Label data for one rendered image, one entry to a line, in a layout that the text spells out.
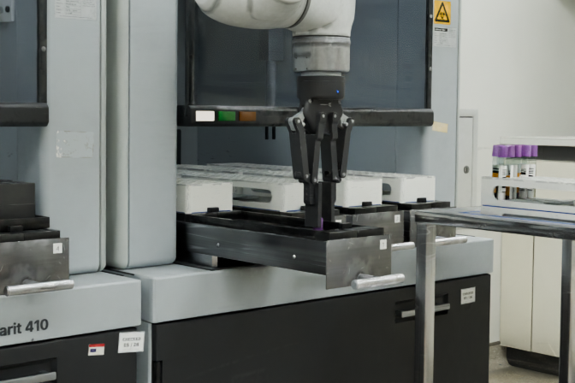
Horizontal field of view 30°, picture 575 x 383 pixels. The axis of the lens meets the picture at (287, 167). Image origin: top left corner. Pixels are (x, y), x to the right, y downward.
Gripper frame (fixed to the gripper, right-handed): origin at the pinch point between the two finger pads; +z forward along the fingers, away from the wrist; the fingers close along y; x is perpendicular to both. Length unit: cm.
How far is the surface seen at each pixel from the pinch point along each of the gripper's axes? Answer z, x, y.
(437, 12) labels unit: -35, -20, -52
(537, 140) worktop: -4, -114, -223
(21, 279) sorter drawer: 8.7, -11.4, 45.5
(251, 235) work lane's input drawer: 4.4, -3.1, 11.3
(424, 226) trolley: 5.0, 1.6, -23.4
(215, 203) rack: 1.1, -21.8, 3.7
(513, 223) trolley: 2.8, 20.6, -22.5
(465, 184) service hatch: 13, -131, -201
